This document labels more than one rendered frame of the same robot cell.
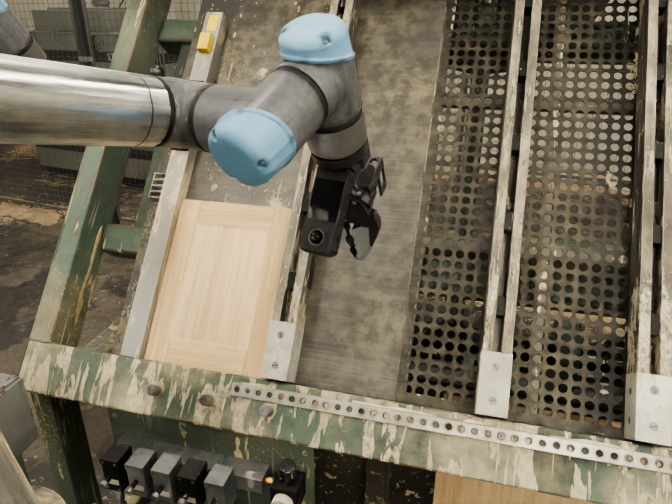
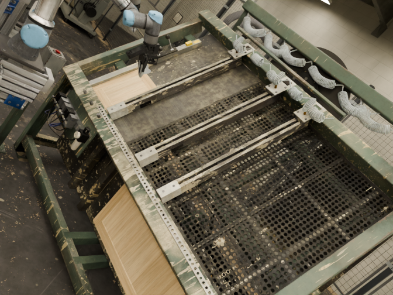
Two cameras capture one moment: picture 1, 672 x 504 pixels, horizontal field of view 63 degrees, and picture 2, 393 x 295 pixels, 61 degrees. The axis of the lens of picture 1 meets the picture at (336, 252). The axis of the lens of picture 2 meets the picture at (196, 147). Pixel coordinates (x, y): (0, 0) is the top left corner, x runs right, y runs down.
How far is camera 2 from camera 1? 1.37 m
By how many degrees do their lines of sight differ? 19
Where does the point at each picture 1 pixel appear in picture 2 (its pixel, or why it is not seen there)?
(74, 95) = not seen: outside the picture
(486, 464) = (123, 167)
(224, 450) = (81, 118)
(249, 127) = (128, 12)
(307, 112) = (140, 21)
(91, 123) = not seen: outside the picture
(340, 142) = (147, 37)
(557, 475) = (133, 182)
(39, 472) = not seen: hidden behind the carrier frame
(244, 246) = (140, 87)
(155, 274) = (116, 74)
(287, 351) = (117, 109)
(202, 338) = (107, 95)
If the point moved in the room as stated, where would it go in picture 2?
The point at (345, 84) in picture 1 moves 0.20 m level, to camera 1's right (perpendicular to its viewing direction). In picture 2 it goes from (153, 26) to (178, 50)
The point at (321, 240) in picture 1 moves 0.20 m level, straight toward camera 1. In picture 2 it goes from (130, 52) to (105, 41)
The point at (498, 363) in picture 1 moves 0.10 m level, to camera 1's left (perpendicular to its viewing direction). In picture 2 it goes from (152, 151) to (142, 139)
